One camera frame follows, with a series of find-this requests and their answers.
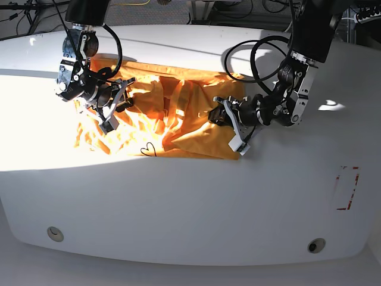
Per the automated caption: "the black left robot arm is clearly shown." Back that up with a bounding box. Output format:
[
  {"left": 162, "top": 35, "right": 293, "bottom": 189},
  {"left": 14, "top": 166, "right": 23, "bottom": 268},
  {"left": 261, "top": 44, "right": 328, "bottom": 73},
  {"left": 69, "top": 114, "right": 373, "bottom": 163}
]
[{"left": 208, "top": 1, "right": 352, "bottom": 136}]

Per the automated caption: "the white power strip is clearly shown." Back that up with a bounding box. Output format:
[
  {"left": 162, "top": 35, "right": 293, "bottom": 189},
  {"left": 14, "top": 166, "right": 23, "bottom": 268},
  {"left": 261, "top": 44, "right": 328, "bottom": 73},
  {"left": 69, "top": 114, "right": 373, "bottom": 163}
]
[{"left": 354, "top": 5, "right": 380, "bottom": 24}]

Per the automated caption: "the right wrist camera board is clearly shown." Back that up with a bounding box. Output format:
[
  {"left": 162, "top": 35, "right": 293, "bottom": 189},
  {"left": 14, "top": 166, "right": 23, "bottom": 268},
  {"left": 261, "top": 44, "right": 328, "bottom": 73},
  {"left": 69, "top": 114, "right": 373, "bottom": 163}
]
[{"left": 99, "top": 116, "right": 119, "bottom": 135}]

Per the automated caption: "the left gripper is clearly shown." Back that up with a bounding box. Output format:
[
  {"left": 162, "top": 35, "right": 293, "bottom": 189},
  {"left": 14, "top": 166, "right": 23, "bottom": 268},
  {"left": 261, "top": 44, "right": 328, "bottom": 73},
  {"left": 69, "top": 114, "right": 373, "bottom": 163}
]
[{"left": 208, "top": 95, "right": 262, "bottom": 143}]

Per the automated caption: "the red tape rectangle marking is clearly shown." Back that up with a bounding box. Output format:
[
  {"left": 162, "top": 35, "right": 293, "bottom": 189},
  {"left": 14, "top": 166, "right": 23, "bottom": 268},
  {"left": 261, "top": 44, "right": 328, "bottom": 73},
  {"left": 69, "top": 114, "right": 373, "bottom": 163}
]
[{"left": 333, "top": 166, "right": 360, "bottom": 210}]

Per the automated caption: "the yellow cable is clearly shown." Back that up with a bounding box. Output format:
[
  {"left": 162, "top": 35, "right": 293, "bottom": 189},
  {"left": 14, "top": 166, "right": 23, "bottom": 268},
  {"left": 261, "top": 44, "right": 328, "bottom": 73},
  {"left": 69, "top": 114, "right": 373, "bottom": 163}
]
[{"left": 113, "top": 0, "right": 151, "bottom": 8}]

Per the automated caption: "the left table grommet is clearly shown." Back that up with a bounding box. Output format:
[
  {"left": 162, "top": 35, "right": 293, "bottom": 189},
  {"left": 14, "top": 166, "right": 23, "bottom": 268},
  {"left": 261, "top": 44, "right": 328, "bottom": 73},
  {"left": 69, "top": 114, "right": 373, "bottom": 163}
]
[{"left": 47, "top": 226, "right": 64, "bottom": 243}]

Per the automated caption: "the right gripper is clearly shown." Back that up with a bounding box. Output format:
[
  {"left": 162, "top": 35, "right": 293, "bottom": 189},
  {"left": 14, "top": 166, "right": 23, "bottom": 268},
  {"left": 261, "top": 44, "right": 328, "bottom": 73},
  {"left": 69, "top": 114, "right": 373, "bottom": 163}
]
[{"left": 85, "top": 77, "right": 136, "bottom": 122}]

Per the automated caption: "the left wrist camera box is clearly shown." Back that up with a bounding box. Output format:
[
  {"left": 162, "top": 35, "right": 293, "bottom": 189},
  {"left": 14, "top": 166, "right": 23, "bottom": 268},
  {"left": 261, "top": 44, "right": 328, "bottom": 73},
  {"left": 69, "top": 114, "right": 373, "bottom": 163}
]
[{"left": 228, "top": 135, "right": 250, "bottom": 156}]

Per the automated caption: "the aluminium frame profile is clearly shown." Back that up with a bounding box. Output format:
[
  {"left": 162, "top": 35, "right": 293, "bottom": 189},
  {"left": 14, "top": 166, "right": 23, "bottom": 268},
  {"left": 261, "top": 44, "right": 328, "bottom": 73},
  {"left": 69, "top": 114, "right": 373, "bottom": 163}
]
[{"left": 186, "top": 1, "right": 215, "bottom": 21}]

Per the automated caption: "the right table grommet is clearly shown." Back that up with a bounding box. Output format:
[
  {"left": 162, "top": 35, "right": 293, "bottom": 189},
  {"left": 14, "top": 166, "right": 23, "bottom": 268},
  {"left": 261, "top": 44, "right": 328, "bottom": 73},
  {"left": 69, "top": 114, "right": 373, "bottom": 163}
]
[{"left": 307, "top": 238, "right": 326, "bottom": 254}]

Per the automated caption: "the table grommet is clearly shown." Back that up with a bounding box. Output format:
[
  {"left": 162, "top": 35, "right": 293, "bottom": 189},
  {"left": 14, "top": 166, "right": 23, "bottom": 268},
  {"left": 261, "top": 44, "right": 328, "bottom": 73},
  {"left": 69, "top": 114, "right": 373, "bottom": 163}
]
[
  {"left": 47, "top": 226, "right": 64, "bottom": 243},
  {"left": 307, "top": 238, "right": 326, "bottom": 254}
]

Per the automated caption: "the orange T-shirt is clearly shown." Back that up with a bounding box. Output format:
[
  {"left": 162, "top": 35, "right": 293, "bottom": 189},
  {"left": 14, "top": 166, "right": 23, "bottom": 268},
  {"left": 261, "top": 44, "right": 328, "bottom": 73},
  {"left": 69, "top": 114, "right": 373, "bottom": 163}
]
[{"left": 74, "top": 61, "right": 245, "bottom": 160}]

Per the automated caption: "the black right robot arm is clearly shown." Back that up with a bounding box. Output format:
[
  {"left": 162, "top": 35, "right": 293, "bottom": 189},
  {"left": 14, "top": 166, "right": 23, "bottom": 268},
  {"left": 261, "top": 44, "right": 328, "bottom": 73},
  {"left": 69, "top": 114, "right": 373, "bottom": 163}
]
[{"left": 57, "top": 1, "right": 136, "bottom": 129}]

